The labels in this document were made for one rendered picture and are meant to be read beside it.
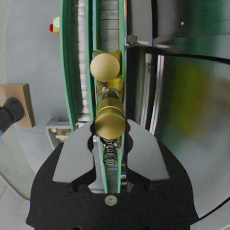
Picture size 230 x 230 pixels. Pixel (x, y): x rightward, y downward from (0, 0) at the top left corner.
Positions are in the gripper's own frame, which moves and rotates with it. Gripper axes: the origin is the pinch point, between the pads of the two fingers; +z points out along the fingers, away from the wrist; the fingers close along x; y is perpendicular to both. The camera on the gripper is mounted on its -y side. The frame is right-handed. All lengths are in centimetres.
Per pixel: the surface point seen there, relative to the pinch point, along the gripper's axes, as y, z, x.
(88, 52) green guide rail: -8.5, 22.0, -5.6
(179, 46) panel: -9.7, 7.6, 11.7
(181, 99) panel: -0.6, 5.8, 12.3
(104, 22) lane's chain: -19.7, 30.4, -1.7
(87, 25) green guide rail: -16.5, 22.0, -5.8
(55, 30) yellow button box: -20.7, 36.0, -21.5
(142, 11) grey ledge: -24.5, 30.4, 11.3
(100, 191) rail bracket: 82, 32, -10
